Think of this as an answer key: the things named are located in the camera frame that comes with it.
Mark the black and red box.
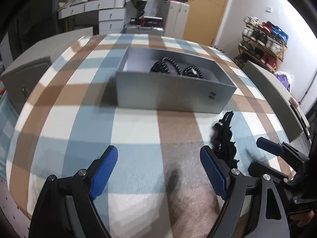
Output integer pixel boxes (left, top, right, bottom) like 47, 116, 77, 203
141, 16, 164, 27

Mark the black spiral hair tie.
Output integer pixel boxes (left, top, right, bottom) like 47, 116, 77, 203
160, 57, 180, 75

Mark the black fabric scrunchie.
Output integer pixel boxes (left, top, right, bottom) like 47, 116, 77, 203
210, 111, 240, 170

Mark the grey cabinet with latch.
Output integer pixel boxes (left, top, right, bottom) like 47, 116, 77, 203
0, 27, 94, 105

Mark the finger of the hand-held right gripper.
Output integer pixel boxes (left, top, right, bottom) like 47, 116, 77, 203
248, 162, 296, 191
256, 137, 309, 165

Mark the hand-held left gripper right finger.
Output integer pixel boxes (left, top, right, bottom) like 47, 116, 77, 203
200, 145, 291, 238

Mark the silver suitcase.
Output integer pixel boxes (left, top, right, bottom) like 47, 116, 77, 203
123, 24, 165, 38

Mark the plaid blanket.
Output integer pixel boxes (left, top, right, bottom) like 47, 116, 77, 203
5, 33, 298, 238

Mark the purple bag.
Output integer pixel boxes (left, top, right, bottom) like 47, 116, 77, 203
273, 70, 293, 90

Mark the wooden shoe rack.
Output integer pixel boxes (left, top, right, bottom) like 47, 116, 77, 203
234, 16, 289, 74

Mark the wooden door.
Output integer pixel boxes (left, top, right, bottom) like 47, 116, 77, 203
182, 0, 234, 47

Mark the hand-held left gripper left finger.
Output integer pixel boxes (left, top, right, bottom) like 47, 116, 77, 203
29, 145, 118, 238

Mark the black wrapped bouquet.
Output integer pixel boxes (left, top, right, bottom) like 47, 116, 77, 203
127, 0, 147, 18

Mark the person's right hand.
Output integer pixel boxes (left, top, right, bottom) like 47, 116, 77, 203
289, 212, 317, 230

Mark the grey cardboard box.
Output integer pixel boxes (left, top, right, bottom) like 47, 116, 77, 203
115, 46, 238, 114

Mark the black bead bracelet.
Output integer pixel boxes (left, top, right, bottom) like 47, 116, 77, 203
182, 66, 204, 79

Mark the white dressing desk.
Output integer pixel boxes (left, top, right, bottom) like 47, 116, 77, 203
57, 0, 127, 34

